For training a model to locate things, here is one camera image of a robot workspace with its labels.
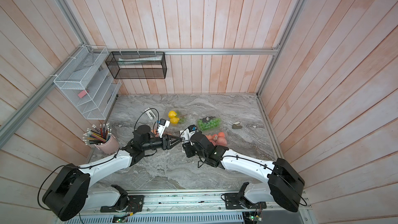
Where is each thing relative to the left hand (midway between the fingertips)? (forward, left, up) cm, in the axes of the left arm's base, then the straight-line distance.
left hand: (179, 141), depth 78 cm
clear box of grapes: (+18, -17, -10) cm, 27 cm away
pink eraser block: (+22, +54, +12) cm, 59 cm away
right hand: (+1, -2, -3) cm, 4 cm away
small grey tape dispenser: (+19, -35, -14) cm, 42 cm away
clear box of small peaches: (+1, +11, +8) cm, 14 cm away
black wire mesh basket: (+53, +25, +5) cm, 59 cm away
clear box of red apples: (+8, -22, -10) cm, 25 cm away
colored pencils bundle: (+5, +46, -3) cm, 47 cm away
